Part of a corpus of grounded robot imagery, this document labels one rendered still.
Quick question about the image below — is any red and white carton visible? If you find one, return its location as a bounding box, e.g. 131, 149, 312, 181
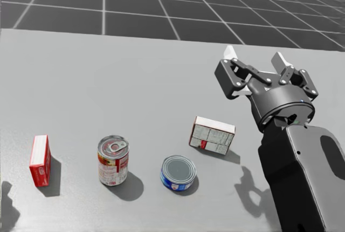
189, 115, 236, 157

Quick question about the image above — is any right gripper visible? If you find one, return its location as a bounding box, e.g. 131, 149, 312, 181
214, 45, 319, 133

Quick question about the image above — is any red and white can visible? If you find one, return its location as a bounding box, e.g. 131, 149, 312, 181
96, 135, 130, 187

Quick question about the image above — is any blue flat can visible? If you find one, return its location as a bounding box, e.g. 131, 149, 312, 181
160, 154, 197, 192

